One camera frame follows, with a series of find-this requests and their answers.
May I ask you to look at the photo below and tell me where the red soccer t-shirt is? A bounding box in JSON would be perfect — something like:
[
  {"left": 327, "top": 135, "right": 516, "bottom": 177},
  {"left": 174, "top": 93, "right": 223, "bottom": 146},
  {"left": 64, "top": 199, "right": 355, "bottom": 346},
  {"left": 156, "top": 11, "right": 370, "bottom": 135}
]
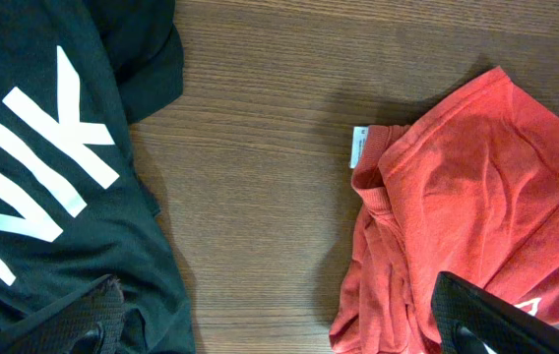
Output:
[{"left": 329, "top": 68, "right": 559, "bottom": 353}]

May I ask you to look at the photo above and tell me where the black Nike t-shirt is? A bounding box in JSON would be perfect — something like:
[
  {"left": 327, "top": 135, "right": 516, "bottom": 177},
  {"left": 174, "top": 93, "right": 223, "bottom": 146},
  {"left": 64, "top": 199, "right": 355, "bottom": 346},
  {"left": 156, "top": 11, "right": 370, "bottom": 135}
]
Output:
[{"left": 0, "top": 0, "right": 196, "bottom": 353}]

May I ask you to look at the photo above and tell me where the black mesh garment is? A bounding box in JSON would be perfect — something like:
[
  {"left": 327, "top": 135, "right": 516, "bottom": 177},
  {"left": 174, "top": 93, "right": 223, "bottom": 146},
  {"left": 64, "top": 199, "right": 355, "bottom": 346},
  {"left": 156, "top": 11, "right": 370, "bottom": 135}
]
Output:
[{"left": 84, "top": 0, "right": 184, "bottom": 124}]

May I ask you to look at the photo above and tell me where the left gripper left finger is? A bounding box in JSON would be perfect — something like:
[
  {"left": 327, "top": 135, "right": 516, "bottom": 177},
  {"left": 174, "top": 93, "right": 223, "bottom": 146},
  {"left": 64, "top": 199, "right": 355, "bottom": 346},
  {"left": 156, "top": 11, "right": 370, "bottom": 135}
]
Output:
[{"left": 0, "top": 274, "right": 124, "bottom": 354}]

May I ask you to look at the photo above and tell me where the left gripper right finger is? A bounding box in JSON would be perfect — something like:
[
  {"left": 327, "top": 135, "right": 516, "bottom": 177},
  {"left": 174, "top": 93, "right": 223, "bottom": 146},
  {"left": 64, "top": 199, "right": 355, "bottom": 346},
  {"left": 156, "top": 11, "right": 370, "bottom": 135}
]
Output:
[{"left": 431, "top": 271, "right": 559, "bottom": 354}]

